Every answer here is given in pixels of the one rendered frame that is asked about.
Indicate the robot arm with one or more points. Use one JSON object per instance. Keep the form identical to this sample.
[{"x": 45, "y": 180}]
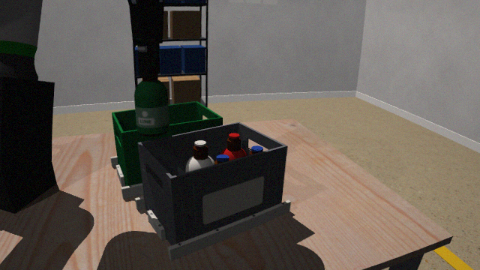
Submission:
[{"x": 19, "y": 30}]

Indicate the green crate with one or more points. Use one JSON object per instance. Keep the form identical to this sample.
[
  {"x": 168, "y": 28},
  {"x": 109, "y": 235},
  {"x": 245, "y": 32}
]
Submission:
[{"x": 127, "y": 149}]

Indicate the red bottle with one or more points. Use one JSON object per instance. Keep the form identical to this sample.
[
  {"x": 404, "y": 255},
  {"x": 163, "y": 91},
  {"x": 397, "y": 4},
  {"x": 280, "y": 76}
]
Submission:
[{"x": 233, "y": 149}]

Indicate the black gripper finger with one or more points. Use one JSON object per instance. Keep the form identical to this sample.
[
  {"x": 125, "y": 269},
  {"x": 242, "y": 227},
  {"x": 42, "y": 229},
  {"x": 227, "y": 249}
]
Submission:
[
  {"x": 140, "y": 18},
  {"x": 157, "y": 32}
]

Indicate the dark grey plastic crate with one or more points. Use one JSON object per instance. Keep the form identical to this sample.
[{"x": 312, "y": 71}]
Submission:
[{"x": 197, "y": 202}]

